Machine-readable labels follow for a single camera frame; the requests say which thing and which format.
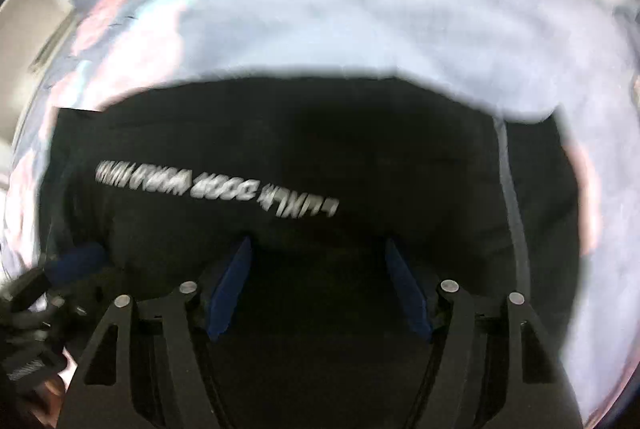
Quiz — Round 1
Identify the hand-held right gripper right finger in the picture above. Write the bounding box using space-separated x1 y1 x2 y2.
384 238 585 429

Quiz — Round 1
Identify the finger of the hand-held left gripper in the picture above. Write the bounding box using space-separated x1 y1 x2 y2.
46 243 109 286

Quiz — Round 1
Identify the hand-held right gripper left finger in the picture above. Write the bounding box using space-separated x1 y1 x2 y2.
59 236 254 429

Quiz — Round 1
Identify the black hooded jacket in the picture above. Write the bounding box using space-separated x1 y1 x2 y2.
36 69 585 429

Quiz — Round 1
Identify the grey floral blanket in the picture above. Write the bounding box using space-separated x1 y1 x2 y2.
0 0 640 429

